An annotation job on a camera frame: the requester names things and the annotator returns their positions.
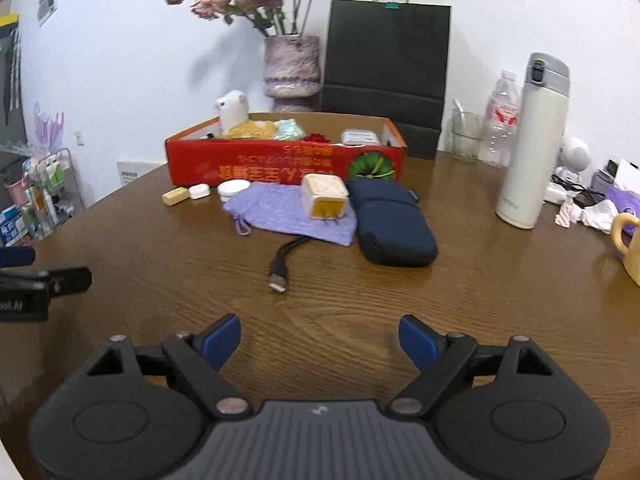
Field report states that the black usb cable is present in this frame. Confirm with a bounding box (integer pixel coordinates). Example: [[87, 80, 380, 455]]
[[268, 235, 313, 295]]

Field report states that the navy blue pouch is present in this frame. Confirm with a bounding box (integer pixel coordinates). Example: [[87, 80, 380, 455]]
[[348, 177, 438, 268]]

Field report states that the yellow eraser block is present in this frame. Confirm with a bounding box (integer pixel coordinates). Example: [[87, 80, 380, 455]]
[[162, 186, 190, 207]]

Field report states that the white small case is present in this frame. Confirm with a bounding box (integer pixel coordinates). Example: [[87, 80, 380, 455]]
[[188, 183, 210, 200]]

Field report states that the purple cloth pouch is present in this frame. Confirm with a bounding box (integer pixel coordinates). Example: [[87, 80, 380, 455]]
[[222, 182, 357, 247]]

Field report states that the white yellow charger cube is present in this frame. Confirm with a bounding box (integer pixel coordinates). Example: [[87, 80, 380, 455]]
[[300, 174, 349, 220]]

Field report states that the white jar lid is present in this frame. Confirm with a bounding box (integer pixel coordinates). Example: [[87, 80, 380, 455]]
[[217, 179, 252, 204]]

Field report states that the crumpled white tissue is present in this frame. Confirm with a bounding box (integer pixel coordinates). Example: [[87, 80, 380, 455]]
[[554, 197, 618, 234]]

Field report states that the yellow mug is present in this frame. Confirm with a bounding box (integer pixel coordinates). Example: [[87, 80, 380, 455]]
[[610, 212, 640, 285]]

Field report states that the red cardboard box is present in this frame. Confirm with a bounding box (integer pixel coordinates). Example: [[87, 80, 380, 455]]
[[165, 112, 407, 186]]

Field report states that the clear glass cup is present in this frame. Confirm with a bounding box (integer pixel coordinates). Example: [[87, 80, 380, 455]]
[[451, 100, 483, 162]]

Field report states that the white plastic container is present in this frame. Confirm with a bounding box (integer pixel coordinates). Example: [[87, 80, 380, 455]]
[[341, 129, 381, 146]]

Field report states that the clear plastic water bottle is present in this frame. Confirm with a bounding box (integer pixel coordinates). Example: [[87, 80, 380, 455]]
[[478, 70, 521, 167]]

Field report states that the white thermos bottle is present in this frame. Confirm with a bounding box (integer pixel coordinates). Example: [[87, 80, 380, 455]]
[[496, 52, 570, 230]]

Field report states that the small white robot toy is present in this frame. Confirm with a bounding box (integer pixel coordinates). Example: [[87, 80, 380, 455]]
[[544, 136, 591, 205]]

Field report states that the iridescent green packet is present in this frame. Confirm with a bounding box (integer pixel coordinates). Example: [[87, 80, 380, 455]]
[[272, 118, 306, 142]]

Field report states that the white alpaca plush toy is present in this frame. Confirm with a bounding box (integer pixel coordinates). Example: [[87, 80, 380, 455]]
[[215, 90, 278, 140]]

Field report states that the red flower ornament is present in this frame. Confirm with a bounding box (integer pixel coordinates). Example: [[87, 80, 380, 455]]
[[302, 133, 330, 143]]

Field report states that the black paper bag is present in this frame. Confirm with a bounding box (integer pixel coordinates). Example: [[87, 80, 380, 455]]
[[320, 0, 451, 159]]

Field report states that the purple ceramic vase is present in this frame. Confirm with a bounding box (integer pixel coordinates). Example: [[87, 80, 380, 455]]
[[264, 35, 322, 112]]

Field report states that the wire storage rack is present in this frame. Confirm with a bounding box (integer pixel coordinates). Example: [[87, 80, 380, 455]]
[[1, 148, 85, 240]]

